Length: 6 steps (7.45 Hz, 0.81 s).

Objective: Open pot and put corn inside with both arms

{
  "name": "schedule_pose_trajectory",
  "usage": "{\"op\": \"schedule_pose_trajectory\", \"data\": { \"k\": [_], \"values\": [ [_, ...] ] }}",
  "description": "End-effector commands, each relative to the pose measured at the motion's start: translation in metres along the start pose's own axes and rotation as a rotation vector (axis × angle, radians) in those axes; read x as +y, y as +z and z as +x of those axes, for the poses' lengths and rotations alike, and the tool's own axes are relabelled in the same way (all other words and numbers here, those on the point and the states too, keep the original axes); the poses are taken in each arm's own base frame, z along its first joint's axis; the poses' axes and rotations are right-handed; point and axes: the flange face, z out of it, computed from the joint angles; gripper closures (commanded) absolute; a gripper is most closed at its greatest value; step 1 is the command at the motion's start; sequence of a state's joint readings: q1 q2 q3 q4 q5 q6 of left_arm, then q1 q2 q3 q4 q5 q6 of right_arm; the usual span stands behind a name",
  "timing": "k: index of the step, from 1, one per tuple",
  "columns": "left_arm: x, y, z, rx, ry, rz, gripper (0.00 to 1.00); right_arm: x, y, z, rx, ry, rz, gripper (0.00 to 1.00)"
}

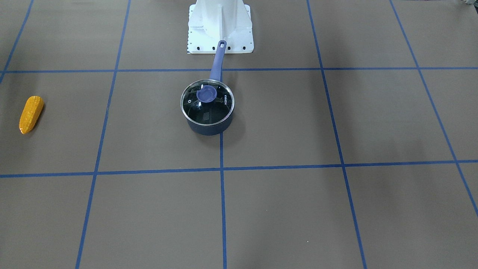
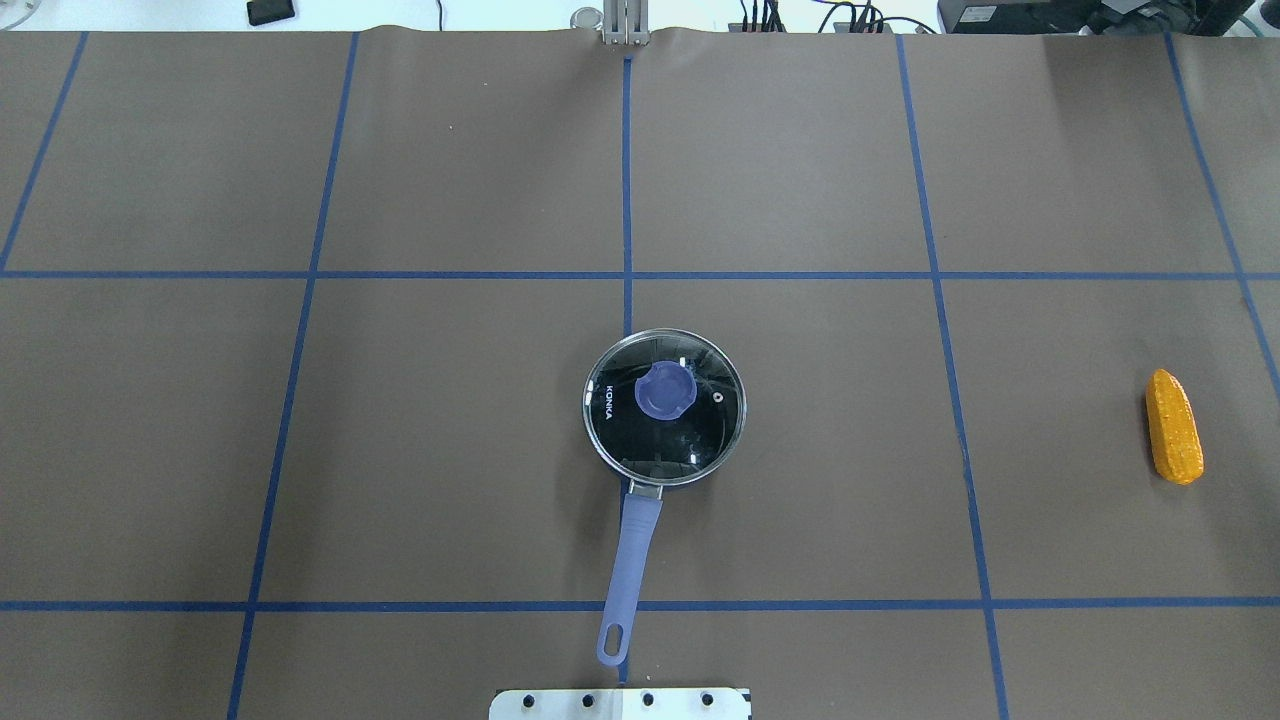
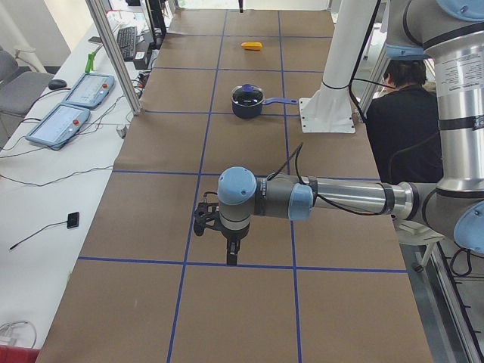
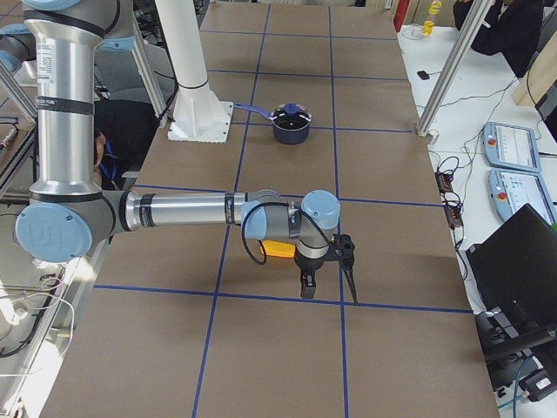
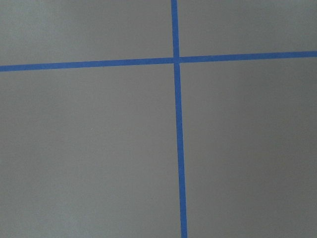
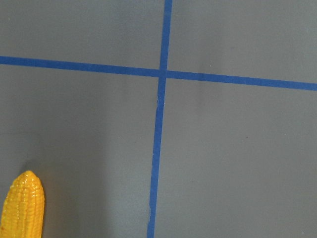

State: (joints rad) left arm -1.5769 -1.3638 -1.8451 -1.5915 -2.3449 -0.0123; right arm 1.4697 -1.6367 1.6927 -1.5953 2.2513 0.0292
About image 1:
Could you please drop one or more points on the white camera mast base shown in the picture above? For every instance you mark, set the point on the white camera mast base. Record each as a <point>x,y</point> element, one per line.
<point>213,20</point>

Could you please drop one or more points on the glass pot lid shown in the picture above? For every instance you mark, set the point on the glass pot lid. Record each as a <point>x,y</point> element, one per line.
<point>207,103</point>

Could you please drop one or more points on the yellow corn cob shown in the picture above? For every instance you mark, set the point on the yellow corn cob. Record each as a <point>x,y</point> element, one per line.
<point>30,114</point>

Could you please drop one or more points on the dark blue saucepan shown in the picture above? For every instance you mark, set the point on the dark blue saucepan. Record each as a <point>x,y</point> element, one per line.
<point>215,74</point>

